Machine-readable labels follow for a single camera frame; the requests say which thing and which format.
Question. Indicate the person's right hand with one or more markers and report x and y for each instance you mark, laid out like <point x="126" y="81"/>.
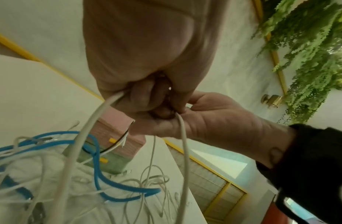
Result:
<point x="229" y="126"/>

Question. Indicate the green hanging plant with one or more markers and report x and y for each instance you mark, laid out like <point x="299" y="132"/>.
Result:
<point x="312" y="54"/>

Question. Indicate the brass wall knob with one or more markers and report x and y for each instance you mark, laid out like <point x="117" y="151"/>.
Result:
<point x="272" y="101"/>

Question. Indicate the yellow framed glass panel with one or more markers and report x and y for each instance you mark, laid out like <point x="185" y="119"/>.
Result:
<point x="209" y="186"/>

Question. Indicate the person's left hand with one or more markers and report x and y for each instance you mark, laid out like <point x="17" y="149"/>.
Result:
<point x="137" y="43"/>

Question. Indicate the yellow wall frame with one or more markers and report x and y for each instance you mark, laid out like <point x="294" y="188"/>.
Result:
<point x="281" y="76"/>

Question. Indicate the yellow wall trim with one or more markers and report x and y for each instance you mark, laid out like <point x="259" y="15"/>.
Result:
<point x="16" y="47"/>

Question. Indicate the pink box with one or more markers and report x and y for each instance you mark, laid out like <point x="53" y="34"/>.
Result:
<point x="132" y="148"/>

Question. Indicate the green box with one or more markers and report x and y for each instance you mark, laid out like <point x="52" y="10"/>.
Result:
<point x="115" y="163"/>

